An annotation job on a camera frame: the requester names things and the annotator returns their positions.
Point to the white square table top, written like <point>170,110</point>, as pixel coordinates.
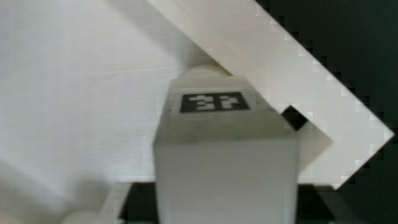
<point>92,53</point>

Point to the white U-shaped obstacle fence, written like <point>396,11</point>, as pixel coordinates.
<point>275,61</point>

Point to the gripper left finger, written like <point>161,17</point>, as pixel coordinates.
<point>131,204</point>

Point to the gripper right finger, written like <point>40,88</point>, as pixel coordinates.
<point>323,208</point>

